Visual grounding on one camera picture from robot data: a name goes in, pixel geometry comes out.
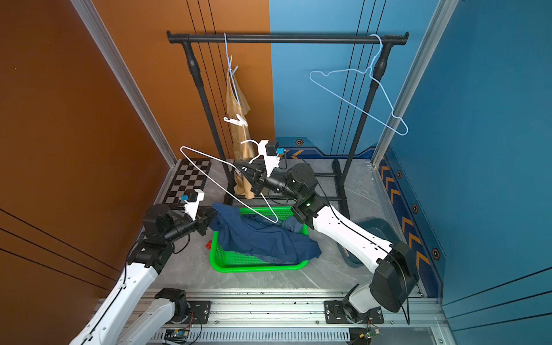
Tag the pale green clothespin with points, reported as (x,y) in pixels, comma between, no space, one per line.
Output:
(232,71)

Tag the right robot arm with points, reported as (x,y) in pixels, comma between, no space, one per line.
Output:
(392,264)

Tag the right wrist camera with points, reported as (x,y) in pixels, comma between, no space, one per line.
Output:
(270,151)

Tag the left green circuit board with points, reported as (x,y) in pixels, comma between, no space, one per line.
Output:
(176,336)

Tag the green circuit board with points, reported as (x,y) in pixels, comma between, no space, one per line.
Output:
(370,334)
(176,336)

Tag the black white checkerboard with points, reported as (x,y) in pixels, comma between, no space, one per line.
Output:
(186,178)

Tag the right green circuit board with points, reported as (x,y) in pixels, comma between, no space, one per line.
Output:
(370,334)

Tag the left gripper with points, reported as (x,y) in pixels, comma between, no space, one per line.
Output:
(201,218)

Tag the navy blue t-shirt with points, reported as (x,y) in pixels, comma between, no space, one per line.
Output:
(282,242)

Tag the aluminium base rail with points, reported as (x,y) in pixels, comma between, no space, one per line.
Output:
(292,316)

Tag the black clothes rack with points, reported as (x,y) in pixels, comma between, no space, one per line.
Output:
(377,69)

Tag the white clothespin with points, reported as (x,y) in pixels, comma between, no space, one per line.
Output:
(238,120)

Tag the teal plastic tub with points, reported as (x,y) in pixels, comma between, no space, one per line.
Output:
(375,226)

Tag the green plastic basket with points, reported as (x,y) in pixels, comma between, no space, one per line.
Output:
(233,262)

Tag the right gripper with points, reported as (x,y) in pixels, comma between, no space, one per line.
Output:
(254,169)

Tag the yellow printed t-shirt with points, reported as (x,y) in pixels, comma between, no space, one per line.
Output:
(237,105)

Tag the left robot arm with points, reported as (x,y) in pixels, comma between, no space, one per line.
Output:
(164,224)

